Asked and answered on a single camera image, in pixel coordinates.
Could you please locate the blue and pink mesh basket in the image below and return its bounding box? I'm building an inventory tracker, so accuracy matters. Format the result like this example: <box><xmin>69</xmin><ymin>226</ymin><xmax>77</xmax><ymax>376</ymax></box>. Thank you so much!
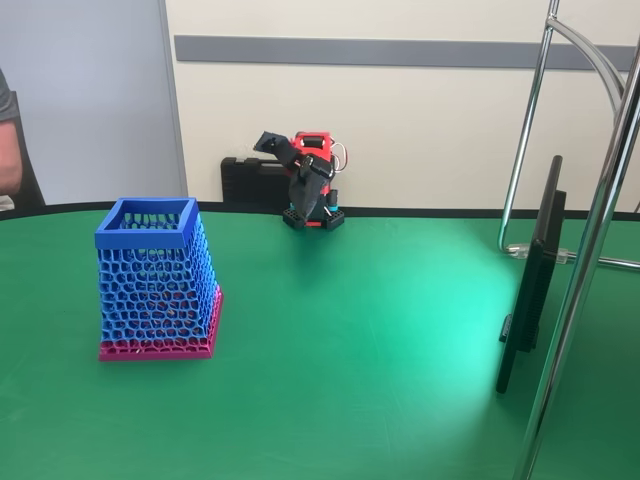
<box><xmin>94</xmin><ymin>197</ymin><xmax>225</xmax><ymax>363</ymax></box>

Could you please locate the chrome tube stand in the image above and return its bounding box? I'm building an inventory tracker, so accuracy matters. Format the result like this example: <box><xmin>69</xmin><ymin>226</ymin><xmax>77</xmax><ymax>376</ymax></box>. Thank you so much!
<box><xmin>498</xmin><ymin>0</ymin><xmax>640</xmax><ymax>480</ymax></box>

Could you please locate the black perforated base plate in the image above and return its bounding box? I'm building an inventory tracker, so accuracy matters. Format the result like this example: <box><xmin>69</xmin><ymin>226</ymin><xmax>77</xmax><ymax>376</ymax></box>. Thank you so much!
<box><xmin>281</xmin><ymin>206</ymin><xmax>347</xmax><ymax>232</ymax></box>

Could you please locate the wrist camera board on mount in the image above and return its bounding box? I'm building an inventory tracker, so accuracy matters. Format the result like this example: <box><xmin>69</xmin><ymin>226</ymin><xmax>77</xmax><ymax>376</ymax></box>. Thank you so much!
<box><xmin>252</xmin><ymin>130</ymin><xmax>292</xmax><ymax>166</ymax></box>

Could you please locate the flat LED light panel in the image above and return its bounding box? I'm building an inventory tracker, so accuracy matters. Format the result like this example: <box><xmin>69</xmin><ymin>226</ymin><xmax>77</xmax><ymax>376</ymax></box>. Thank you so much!
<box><xmin>494</xmin><ymin>155</ymin><xmax>569</xmax><ymax>396</ymax></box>

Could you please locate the green cloth with black edge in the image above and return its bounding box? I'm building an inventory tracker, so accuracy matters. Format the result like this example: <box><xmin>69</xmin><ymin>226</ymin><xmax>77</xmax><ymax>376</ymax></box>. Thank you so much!
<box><xmin>0</xmin><ymin>199</ymin><xmax>640</xmax><ymax>480</ymax></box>

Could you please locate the person's bare forearm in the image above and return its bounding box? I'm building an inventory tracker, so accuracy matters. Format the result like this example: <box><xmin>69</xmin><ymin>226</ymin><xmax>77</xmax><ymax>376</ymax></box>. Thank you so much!
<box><xmin>0</xmin><ymin>117</ymin><xmax>25</xmax><ymax>197</ymax></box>

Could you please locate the looped servo cable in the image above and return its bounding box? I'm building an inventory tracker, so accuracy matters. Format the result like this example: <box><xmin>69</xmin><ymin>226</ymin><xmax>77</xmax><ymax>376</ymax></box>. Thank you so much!
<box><xmin>331</xmin><ymin>142</ymin><xmax>351</xmax><ymax>175</ymax></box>

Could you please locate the black plastic tool case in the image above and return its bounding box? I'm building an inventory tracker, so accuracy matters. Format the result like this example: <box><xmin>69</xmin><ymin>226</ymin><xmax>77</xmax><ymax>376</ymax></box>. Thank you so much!
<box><xmin>220</xmin><ymin>156</ymin><xmax>295</xmax><ymax>204</ymax></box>

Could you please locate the person's grey shirt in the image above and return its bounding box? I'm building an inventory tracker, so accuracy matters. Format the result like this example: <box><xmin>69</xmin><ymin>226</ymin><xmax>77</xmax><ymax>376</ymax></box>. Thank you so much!
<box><xmin>0</xmin><ymin>67</ymin><xmax>47</xmax><ymax>221</ymax></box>

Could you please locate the grey wall rail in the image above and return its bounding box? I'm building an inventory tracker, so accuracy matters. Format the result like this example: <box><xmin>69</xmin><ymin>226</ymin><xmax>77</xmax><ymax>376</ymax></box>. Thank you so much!
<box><xmin>173</xmin><ymin>34</ymin><xmax>640</xmax><ymax>72</ymax></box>

